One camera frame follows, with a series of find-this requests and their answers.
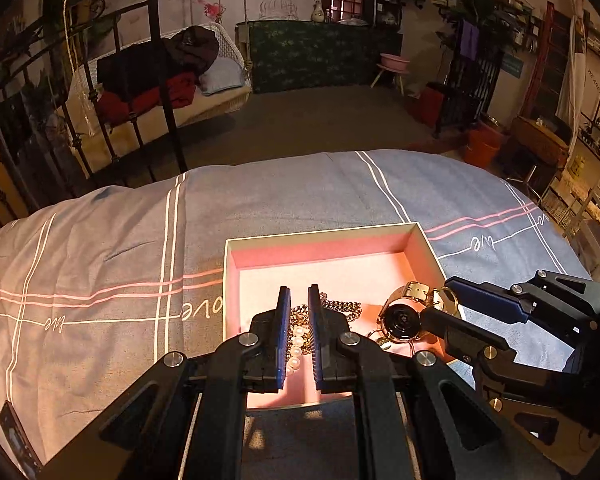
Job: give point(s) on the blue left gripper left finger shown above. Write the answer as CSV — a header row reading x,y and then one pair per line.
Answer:
x,y
281,324

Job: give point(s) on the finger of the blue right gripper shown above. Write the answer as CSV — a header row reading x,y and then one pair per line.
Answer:
x,y
488,299
461,339

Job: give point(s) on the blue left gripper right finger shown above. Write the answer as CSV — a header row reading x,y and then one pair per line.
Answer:
x,y
317,330

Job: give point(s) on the pale green pink-lined box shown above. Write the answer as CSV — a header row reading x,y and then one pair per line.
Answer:
x,y
364,265

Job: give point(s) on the red bucket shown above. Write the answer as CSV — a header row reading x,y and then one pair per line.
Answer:
x,y
482,147

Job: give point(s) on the blue striped bed sheet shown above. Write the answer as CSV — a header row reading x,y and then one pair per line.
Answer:
x,y
95,290

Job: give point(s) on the grey pillow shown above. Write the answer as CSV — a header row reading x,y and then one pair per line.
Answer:
x,y
224,74

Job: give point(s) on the green patterned cabinet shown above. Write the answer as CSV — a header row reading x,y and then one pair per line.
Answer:
x,y
293,55

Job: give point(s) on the pink basin on stool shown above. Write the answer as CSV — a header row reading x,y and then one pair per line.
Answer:
x,y
393,64

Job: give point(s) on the white wicker swing seat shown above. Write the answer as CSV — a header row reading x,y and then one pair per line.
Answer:
x,y
96,145

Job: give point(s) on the red and black clothes pile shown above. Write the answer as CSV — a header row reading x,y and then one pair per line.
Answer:
x,y
131,78

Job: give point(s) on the black smartphone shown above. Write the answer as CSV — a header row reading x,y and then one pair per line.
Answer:
x,y
19,442

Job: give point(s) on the black iron bed frame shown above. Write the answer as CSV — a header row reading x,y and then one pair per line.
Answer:
x,y
37,167

